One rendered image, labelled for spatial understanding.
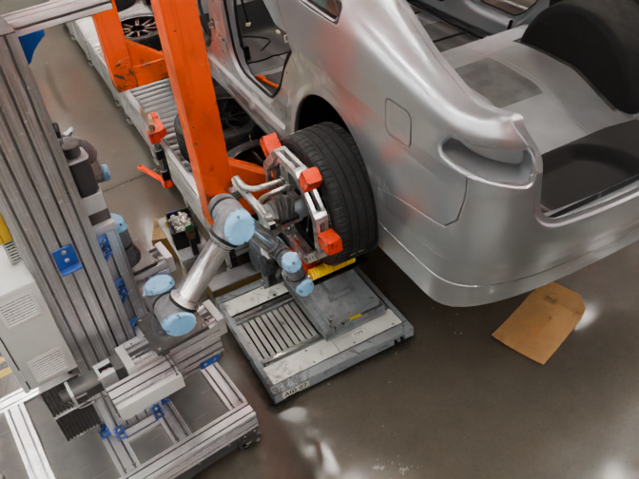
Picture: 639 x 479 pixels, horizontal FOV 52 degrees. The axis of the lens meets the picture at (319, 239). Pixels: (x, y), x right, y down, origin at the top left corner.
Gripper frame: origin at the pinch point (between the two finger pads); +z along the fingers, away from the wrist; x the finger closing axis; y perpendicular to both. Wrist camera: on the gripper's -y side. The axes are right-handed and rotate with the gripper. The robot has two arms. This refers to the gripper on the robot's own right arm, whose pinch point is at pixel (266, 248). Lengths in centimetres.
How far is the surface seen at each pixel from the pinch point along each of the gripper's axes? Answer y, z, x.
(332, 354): -75, -12, -21
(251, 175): -7, 66, -25
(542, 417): -83, -96, -84
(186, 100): 47, 65, 1
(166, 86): -57, 299, -56
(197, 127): 31, 64, -1
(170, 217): -26, 84, 19
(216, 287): -70, 64, 9
